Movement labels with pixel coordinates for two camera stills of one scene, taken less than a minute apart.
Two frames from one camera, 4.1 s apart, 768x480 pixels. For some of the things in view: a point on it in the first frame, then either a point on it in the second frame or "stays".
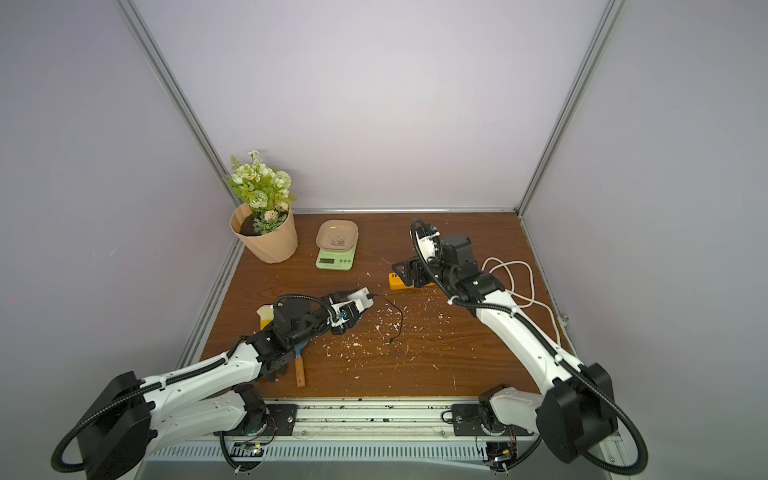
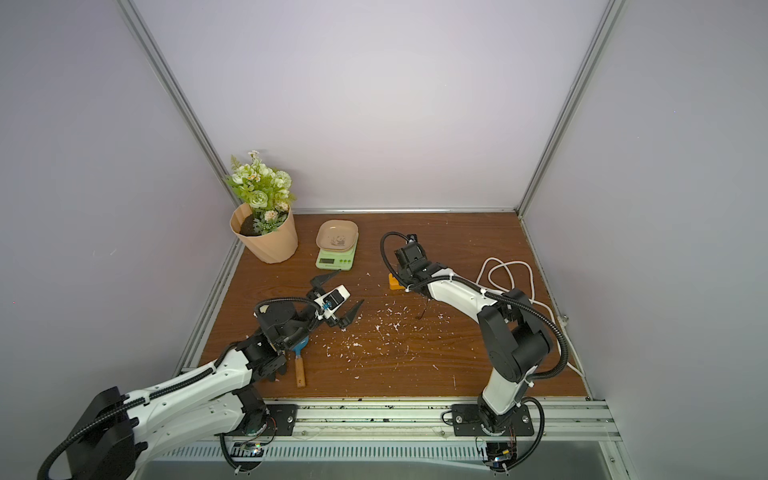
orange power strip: [396, 282] stays
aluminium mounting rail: [360, 423] stays
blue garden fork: [300, 375] stays
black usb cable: [371, 296] -> [424, 309]
